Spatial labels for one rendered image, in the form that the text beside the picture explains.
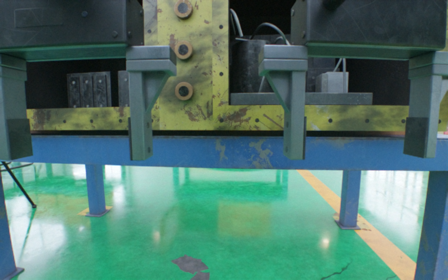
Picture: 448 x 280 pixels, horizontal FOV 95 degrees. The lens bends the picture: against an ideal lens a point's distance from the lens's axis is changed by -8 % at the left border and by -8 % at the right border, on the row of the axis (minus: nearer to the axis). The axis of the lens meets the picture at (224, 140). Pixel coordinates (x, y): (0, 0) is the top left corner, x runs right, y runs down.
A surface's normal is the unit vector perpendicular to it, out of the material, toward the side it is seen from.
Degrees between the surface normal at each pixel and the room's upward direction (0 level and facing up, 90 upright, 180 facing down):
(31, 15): 90
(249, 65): 90
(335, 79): 90
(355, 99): 90
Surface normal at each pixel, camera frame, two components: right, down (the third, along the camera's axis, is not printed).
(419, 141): -1.00, 0.00
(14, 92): 1.00, 0.00
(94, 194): -0.11, 0.11
